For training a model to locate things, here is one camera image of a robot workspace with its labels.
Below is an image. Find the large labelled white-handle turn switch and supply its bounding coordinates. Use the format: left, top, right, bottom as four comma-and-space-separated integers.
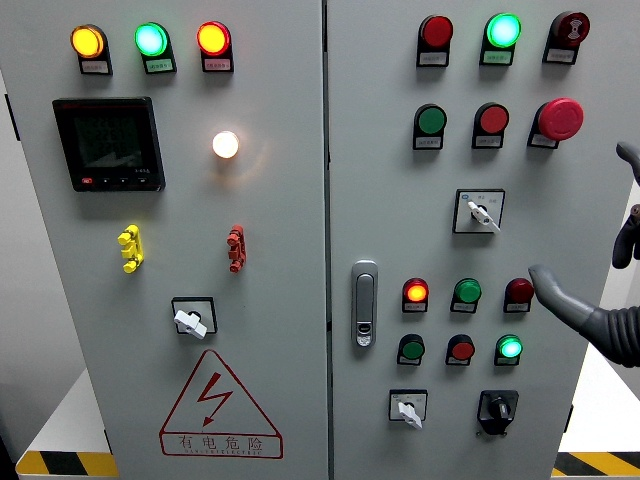
452, 188, 506, 235

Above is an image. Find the small dark red lamp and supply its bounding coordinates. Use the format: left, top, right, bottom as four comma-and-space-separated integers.
503, 277, 535, 315

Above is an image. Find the small lit green lamp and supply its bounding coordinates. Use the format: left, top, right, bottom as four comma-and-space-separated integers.
493, 333, 524, 367

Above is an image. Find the small unlit green lamp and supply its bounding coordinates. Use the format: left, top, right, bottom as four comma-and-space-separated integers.
449, 277, 483, 315

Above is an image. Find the small red push button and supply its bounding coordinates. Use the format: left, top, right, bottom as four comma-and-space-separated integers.
445, 333, 476, 366

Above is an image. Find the black yellow striped tape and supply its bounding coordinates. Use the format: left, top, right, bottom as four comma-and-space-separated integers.
551, 451, 640, 479
15, 451, 120, 479

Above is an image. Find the small lit red lamp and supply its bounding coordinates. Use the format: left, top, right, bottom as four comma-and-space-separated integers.
401, 277, 430, 314

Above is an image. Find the small green push button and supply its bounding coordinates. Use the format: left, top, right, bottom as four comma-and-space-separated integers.
396, 333, 426, 366

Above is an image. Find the large red stop button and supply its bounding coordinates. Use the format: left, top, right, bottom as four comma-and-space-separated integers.
526, 97, 585, 150

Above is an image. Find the pale grey door with lock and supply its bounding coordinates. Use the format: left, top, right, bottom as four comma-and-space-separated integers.
325, 0, 640, 480

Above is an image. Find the large red push button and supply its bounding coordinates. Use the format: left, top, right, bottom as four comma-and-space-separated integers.
471, 102, 510, 150

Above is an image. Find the silver door lock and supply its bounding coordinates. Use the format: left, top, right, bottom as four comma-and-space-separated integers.
350, 259, 379, 349

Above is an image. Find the large green push button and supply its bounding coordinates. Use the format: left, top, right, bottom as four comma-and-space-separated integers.
412, 103, 448, 151

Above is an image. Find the red buzzer with sound symbol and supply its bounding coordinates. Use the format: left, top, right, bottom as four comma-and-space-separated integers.
542, 10, 591, 66

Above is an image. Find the large lit green lamp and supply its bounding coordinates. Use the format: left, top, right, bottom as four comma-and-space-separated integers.
133, 21, 178, 76
478, 12, 523, 67

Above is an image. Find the pale grey door with display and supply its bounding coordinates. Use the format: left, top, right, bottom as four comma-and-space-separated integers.
0, 0, 330, 480

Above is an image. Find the large dark red lamp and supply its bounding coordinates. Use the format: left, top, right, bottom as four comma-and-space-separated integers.
416, 14, 455, 68

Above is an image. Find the red warning triangle sign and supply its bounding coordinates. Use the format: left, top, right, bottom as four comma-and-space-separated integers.
159, 348, 285, 460

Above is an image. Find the white round lamp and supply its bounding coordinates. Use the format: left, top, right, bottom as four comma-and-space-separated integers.
211, 130, 240, 160

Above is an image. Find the large lit red lamp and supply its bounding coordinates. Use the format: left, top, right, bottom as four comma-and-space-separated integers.
196, 20, 235, 74

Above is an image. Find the black display meter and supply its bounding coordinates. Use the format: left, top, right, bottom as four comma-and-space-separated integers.
52, 96, 167, 193

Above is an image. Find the large yellow round lamp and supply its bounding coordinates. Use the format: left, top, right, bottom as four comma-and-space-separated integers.
69, 23, 114, 76

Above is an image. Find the black-handle turn switch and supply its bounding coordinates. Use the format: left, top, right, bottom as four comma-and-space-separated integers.
476, 389, 520, 438

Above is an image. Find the small labelled white-handle turn switch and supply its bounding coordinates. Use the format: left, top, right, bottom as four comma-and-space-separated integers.
388, 389, 429, 430

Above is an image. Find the small red handle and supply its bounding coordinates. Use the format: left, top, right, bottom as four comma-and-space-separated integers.
226, 224, 247, 274

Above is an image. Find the plain-plate white-handle turn switch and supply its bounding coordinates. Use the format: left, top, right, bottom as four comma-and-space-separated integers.
170, 296, 219, 341

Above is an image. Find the small yellow handle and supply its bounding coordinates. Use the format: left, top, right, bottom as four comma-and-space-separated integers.
117, 224, 146, 274

